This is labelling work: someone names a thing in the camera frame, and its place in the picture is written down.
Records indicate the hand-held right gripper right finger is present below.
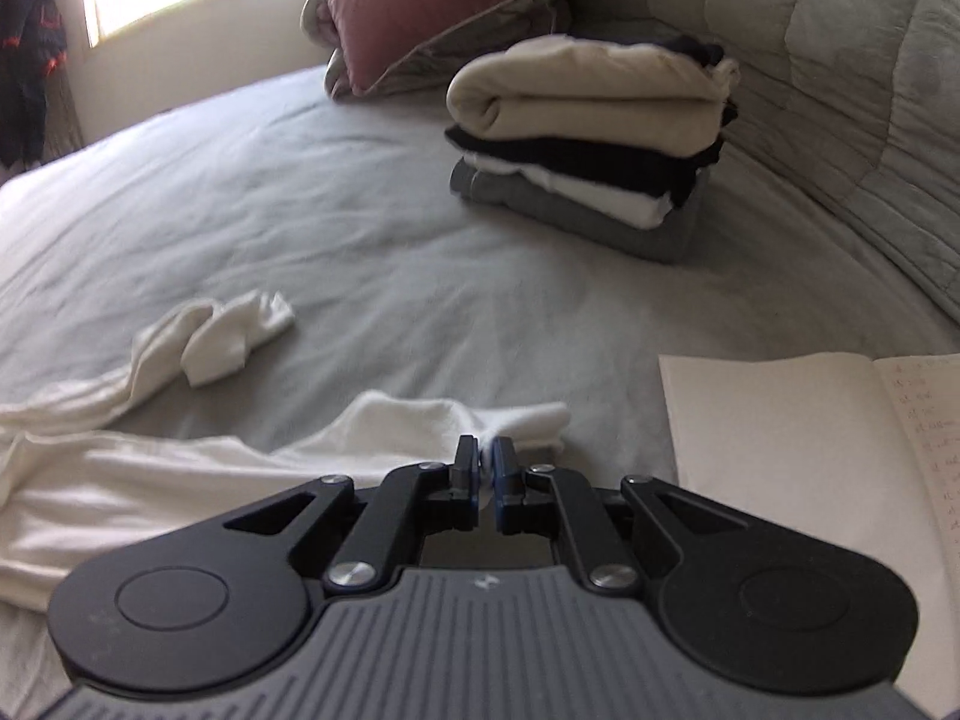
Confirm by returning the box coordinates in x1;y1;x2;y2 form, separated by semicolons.
491;436;752;592

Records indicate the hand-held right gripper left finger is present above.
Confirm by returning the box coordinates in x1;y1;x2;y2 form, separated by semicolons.
223;435;487;592

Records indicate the white long-sleeve shirt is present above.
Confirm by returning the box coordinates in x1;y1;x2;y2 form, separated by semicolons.
0;291;572;612

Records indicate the stack of folded clothes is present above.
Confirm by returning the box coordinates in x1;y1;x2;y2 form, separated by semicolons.
444;36;734;209

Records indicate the grey folded garment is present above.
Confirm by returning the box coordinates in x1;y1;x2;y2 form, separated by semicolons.
450;161;707;265

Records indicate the open paper notebook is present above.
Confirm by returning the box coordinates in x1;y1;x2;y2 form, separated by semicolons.
658;352;960;720

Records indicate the bed with grey sheet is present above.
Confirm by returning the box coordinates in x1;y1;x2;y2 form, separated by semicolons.
0;64;960;720

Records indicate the white folded garment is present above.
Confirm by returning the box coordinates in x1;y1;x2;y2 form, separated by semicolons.
461;154;676;230

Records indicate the beige folded garment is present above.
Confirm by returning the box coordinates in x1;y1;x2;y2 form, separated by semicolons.
446;36;742;163

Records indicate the pink pillow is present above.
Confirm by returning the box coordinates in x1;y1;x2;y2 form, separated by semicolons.
315;0;597;96

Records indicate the grey quilted blanket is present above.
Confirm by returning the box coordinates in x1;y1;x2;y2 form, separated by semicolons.
562;0;960;320

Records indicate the dark hanging jacket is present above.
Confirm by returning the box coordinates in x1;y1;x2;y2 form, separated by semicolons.
0;0;70;170

